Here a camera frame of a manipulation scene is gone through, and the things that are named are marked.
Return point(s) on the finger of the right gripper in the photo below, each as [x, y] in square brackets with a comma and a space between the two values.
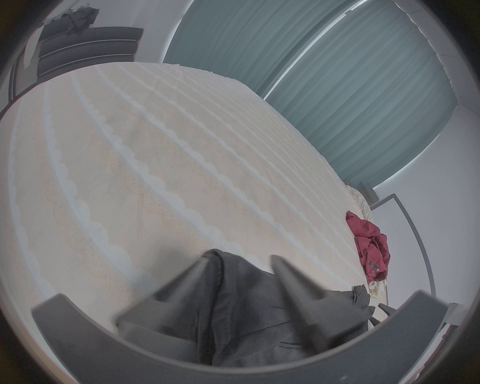
[388, 312]

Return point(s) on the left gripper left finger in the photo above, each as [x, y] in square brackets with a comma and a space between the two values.
[168, 322]

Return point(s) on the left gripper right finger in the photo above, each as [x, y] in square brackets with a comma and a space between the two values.
[315, 318]

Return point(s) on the black T-shirt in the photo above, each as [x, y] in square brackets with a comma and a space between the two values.
[247, 300]

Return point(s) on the bed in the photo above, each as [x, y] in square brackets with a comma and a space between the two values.
[150, 168]

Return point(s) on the white printed garment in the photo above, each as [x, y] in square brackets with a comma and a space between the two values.
[375, 288]

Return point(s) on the dark red garment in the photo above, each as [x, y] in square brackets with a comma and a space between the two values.
[369, 243]

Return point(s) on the pale pink pillow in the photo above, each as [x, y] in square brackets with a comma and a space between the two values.
[358, 200]

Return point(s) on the grey bedside table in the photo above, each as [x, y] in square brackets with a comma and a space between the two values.
[369, 193]

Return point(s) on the blue-green curtain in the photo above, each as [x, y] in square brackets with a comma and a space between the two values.
[367, 93]
[243, 37]

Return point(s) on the dark grey chest of drawers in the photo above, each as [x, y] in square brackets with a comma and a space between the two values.
[93, 48]

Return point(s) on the dark grey garment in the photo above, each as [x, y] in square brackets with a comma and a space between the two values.
[78, 18]

